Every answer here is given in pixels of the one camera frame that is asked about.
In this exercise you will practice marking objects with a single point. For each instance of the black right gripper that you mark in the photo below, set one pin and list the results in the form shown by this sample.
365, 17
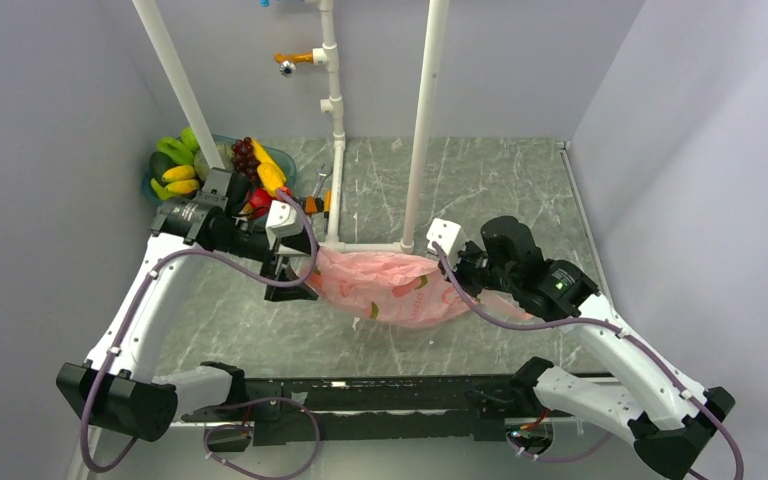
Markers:
459, 266

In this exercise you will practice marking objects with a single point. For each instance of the green banana bunch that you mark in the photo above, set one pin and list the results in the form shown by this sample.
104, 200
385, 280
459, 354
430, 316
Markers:
181, 149

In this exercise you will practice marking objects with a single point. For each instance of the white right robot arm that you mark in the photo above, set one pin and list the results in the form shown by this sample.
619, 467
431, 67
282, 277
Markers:
664, 415

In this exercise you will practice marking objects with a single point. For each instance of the dark red grape bunch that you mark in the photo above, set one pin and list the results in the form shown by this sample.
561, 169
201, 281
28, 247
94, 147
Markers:
244, 160

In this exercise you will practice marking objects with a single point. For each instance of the white pvc pipe assembly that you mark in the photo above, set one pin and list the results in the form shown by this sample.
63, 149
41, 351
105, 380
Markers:
327, 56

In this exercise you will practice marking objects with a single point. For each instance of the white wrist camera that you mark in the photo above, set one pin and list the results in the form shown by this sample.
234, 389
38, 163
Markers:
448, 236
283, 220

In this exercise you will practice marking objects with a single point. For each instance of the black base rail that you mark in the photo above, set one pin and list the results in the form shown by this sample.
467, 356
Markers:
480, 407

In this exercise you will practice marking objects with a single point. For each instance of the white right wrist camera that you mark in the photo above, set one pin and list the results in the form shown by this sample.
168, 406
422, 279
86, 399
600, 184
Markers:
448, 236

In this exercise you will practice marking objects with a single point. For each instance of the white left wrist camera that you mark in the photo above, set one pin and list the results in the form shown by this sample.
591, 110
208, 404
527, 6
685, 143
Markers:
283, 220

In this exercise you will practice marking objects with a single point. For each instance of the yellow banana bunch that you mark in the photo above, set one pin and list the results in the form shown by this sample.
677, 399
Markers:
180, 181

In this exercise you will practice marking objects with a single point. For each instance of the orange faucet valve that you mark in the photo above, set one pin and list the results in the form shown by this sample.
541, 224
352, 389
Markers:
288, 63

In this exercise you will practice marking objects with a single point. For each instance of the white left slanted pole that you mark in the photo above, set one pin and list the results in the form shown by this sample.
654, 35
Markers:
163, 45

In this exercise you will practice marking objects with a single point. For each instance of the silver wrench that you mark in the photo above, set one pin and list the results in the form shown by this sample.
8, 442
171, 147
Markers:
322, 175

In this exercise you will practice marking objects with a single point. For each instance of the yellow corn cob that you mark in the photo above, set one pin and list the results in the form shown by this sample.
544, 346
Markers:
271, 175

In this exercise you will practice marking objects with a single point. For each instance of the dark green avocado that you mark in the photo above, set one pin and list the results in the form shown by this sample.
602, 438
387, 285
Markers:
159, 163

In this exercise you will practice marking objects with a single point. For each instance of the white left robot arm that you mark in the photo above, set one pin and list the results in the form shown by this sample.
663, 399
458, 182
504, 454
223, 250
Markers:
116, 386

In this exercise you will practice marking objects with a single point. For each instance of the pink peach-print plastic bag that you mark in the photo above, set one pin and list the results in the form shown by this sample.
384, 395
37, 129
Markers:
391, 288

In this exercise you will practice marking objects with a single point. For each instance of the teal fruit basket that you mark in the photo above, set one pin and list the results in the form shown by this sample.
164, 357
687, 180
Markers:
224, 144

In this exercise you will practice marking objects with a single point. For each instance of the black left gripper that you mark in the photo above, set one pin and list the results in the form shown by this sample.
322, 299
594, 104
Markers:
290, 292

